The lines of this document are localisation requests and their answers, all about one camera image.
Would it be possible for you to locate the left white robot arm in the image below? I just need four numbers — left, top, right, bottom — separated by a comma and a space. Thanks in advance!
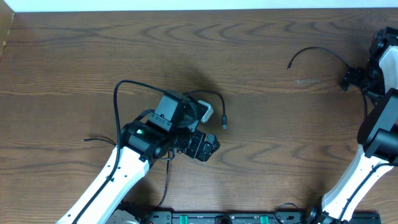
59, 91, 220, 223

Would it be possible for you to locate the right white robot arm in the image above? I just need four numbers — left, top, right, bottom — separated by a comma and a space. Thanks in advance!
314, 27, 397, 223

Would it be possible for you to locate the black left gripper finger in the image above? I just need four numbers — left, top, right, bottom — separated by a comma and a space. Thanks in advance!
198, 144, 220, 162
205, 133, 220, 148

